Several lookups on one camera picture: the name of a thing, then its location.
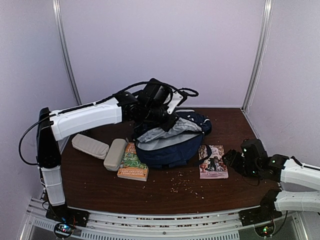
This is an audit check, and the orange treehouse book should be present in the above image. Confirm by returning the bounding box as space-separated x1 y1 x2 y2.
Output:
117 142 149 182

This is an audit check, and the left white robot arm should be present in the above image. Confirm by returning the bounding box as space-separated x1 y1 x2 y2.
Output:
36 79 183 222

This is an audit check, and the aluminium frame post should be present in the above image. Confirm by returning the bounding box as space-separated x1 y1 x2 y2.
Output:
52 0 82 105
241 0 274 113

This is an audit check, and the front aluminium rail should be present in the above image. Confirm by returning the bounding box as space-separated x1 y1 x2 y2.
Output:
19 197 308 240

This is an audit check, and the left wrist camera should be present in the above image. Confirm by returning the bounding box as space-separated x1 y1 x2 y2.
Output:
164 91 187 115

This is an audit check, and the right aluminium frame post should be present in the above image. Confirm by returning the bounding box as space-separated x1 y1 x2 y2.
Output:
241 0 274 113

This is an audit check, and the navy blue backpack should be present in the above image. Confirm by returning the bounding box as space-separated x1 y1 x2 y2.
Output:
132 108 212 169

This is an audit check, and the beige ribbed pencil case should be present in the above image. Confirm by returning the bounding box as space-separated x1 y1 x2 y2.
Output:
71 134 110 160

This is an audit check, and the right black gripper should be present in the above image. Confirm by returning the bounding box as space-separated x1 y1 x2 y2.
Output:
222 149 260 177

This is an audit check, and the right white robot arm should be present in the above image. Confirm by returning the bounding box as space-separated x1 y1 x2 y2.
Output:
222 139 320 226

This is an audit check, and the left aluminium frame post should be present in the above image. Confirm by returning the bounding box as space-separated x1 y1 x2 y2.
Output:
52 0 82 105

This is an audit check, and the beige glasses case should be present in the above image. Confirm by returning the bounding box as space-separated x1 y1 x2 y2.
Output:
103 138 127 172

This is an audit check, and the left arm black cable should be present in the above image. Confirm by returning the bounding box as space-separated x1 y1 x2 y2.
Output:
17 78 200 166

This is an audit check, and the pink story book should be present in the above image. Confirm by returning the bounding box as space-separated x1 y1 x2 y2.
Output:
198 145 229 180

